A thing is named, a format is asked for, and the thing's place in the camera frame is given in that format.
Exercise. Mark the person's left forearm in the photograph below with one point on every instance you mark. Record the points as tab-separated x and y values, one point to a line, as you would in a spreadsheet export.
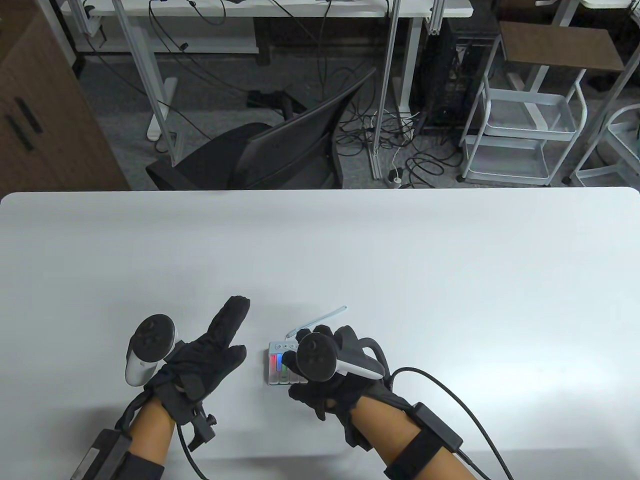
150	430

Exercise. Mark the black right forearm sensor box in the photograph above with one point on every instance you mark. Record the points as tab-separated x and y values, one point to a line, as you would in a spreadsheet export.
437	425

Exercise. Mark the white three-tier cart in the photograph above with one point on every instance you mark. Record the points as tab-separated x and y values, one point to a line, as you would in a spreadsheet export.
530	112

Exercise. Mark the brown wooden cabinet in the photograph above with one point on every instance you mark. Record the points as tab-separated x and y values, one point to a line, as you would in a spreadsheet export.
50	125

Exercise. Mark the white and black controller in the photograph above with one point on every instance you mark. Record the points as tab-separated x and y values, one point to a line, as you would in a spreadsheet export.
315	357
136	367

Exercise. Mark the white background desk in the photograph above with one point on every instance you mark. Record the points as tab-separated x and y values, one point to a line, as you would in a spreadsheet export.
210	45

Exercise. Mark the white metal rack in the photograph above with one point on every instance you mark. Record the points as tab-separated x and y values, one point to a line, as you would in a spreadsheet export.
620	130

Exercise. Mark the black computer tower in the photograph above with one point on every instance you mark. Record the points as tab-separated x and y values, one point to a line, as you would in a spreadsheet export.
450	75

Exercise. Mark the black right wrist mount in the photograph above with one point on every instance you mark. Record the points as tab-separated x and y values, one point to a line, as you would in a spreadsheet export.
357	435

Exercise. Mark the brown top side table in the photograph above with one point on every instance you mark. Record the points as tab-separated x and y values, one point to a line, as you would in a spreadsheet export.
560	45

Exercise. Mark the black left wrist mount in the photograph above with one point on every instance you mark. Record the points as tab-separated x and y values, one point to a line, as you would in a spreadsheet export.
201	427

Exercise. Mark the white and black left controller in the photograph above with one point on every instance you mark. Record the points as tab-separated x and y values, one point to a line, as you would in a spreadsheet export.
136	367

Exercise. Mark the person's right hand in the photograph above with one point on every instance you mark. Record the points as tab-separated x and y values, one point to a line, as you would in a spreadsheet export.
340	395

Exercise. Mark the white and black right controller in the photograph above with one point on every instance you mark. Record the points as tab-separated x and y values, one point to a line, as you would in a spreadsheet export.
315	357

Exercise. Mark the black wrist mount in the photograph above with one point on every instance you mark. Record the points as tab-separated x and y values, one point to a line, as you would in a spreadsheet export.
357	435
201	427

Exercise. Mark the person's left hand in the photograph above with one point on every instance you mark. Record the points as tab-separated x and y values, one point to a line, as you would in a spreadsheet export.
202	357

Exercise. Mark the black left forearm sensor box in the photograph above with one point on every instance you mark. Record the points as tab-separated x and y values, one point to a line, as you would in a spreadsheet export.
100	455

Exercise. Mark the black office chair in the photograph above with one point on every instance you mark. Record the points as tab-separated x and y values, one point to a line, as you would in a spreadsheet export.
285	150

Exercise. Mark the white power strip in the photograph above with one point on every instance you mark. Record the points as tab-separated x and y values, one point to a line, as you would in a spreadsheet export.
395	179

